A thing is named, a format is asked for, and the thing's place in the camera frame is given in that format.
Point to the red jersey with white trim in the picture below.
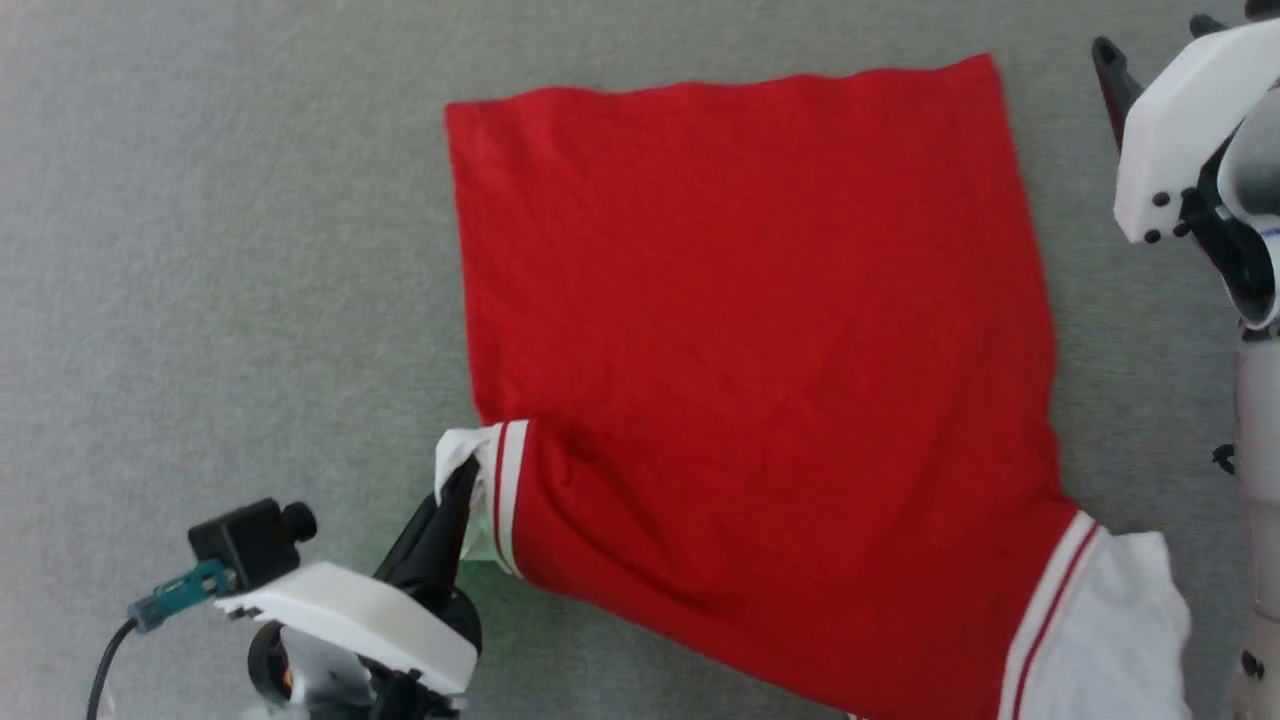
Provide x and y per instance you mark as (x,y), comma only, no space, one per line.
(750,350)

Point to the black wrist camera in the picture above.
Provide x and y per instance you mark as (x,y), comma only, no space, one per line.
(250,540)
(1264,8)

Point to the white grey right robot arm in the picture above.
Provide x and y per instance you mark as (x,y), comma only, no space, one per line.
(1258,450)

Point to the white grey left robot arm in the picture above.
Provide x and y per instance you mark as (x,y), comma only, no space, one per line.
(320,675)

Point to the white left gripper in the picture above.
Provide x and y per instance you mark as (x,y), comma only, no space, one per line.
(360,615)

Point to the grey fabric sofa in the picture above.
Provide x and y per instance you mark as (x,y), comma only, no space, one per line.
(200,250)

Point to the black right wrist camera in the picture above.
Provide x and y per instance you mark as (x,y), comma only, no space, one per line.
(1264,8)

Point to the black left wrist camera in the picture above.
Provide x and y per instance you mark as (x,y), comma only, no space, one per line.
(250,540)

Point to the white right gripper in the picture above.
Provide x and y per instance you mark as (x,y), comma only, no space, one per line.
(1180,120)

